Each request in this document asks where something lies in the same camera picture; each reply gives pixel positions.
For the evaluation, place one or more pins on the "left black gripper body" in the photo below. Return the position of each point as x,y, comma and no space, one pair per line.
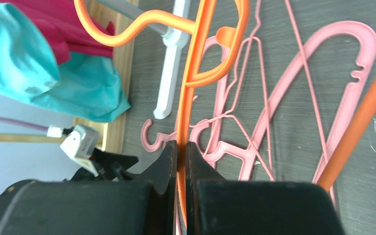
110,166

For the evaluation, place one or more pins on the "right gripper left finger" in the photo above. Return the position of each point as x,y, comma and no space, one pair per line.
143,205

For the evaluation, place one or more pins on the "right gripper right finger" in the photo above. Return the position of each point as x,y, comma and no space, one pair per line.
216,206

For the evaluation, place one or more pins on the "left thick pink hanger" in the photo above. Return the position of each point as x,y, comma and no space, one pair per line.
160,140

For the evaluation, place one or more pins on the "thick pink hanger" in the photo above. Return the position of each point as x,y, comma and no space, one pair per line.
340,57
160,140

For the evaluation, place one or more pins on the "teal t-shirt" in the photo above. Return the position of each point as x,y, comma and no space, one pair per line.
86,86

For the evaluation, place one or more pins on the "white metal clothes rack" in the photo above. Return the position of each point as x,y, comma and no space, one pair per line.
174,40

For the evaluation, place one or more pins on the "magenta garment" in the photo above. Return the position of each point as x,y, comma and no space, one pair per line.
58,22

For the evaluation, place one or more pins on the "right thick pink hanger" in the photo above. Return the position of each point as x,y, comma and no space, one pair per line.
340,57

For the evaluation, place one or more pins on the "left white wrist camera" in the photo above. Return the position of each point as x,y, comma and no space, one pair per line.
79,144

